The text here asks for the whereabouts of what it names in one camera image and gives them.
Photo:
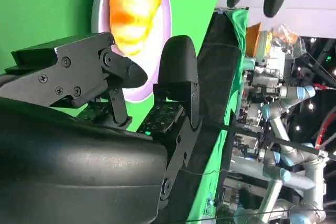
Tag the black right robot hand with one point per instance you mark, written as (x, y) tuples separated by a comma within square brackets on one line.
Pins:
[(78, 169)]

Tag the orange and white bread roll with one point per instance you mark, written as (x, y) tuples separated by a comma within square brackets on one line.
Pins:
[(134, 11)]

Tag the orange box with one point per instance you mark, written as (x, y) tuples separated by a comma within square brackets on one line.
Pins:
[(254, 39)]

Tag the clear plastic bag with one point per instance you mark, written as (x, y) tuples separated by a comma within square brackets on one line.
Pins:
[(287, 36)]

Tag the lilac plate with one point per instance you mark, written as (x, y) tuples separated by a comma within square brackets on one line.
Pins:
[(165, 24)]

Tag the black backdrop cloth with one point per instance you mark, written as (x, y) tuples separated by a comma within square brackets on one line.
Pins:
[(218, 77)]

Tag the grey machine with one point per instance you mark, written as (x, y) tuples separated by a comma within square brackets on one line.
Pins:
[(266, 78)]

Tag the green table cloth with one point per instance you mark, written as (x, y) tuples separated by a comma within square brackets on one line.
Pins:
[(39, 11)]

